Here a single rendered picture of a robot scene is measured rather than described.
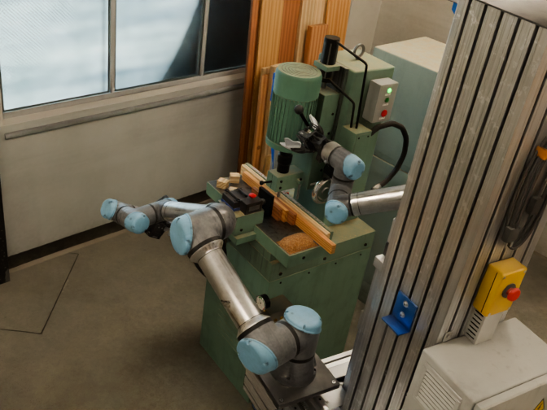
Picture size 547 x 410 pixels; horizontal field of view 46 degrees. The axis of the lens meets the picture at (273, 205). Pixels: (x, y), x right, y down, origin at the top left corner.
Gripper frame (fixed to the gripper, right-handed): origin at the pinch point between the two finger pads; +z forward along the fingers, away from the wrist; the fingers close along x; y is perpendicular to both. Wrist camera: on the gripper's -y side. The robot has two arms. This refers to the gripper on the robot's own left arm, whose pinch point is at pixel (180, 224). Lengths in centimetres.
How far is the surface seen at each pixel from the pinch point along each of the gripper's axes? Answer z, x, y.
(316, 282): 56, 32, -4
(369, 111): 33, 25, -77
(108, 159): 34, -115, 18
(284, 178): 23.3, 13.7, -36.7
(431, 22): 201, -103, -158
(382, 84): 28, 26, -88
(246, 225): 14.2, 17.8, -13.9
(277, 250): 19.4, 33.5, -13.4
